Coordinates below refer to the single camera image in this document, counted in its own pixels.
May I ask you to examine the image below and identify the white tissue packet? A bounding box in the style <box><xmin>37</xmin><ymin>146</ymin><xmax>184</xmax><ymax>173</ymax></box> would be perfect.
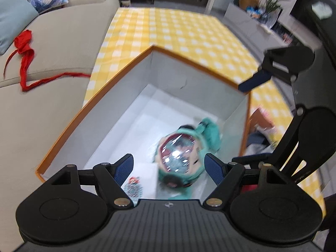
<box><xmin>122</xmin><ymin>163</ymin><xmax>158</xmax><ymax>205</ymax></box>

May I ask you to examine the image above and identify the teal plush doll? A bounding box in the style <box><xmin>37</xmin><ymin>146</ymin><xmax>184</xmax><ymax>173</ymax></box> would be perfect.
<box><xmin>154</xmin><ymin>118</ymin><xmax>221</xmax><ymax>200</ymax></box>

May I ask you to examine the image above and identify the grey navy clothing bundle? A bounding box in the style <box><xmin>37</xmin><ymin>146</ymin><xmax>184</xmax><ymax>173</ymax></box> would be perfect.
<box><xmin>244</xmin><ymin>131</ymin><xmax>276</xmax><ymax>156</ymax></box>

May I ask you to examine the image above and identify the potted green plant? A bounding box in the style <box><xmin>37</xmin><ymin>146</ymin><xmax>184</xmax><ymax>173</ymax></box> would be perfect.
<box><xmin>260</xmin><ymin>0</ymin><xmax>288</xmax><ymax>29</ymax></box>

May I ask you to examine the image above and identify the orange cardboard box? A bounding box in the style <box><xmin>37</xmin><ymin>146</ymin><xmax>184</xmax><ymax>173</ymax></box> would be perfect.
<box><xmin>36</xmin><ymin>46</ymin><xmax>251</xmax><ymax>200</ymax></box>

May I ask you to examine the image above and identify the yellow checkered tablecloth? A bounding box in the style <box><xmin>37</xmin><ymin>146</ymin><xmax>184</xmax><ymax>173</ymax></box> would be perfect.
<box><xmin>83</xmin><ymin>7</ymin><xmax>324</xmax><ymax>200</ymax></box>

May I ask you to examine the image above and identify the beige sofa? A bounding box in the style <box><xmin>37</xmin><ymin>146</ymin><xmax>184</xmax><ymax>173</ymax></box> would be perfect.
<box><xmin>1</xmin><ymin>0</ymin><xmax>120</xmax><ymax>251</ymax></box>

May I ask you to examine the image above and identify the red ribbon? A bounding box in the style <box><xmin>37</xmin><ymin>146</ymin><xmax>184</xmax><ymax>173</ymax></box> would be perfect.
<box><xmin>3</xmin><ymin>30</ymin><xmax>90</xmax><ymax>92</ymax></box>

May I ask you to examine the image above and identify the light blue cushion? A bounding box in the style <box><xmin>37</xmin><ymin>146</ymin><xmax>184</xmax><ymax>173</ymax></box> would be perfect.
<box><xmin>0</xmin><ymin>0</ymin><xmax>39</xmax><ymax>55</ymax></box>

